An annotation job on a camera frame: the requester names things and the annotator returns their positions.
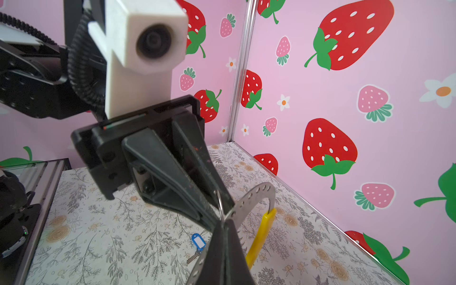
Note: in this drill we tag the grey strap keyring yellow clasp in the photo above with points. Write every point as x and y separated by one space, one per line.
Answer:
238 214

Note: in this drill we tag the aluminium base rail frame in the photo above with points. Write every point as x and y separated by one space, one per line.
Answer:
27 191

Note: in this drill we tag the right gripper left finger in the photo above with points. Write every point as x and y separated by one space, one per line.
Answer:
214 268

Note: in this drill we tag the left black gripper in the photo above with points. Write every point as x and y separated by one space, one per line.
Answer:
140 140

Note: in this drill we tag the right corner aluminium post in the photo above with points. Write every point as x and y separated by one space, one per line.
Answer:
248 29

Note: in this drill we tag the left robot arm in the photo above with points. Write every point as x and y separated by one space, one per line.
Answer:
46 80

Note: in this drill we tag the key with blue tag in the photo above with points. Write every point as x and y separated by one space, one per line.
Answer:
200 245

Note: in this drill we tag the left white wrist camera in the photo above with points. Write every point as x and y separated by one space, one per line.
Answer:
142 42

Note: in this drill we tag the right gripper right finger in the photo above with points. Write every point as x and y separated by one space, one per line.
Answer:
235 268

